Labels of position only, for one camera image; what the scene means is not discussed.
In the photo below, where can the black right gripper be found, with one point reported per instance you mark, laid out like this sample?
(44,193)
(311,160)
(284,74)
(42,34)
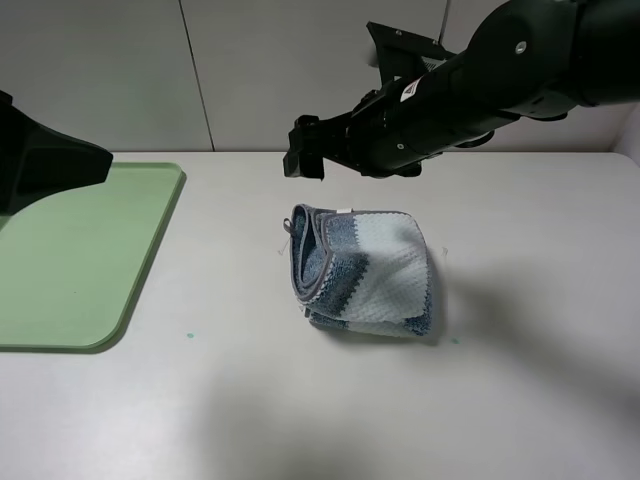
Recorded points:
(389,133)

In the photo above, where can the blue white striped towel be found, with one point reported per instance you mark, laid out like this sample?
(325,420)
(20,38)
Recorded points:
(368,272)

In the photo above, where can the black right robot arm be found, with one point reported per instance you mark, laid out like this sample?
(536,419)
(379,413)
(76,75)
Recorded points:
(528,59)

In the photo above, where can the light green plastic tray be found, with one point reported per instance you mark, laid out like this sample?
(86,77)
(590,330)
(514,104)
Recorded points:
(73,265)

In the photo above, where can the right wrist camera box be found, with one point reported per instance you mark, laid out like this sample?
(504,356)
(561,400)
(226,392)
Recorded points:
(399,54)

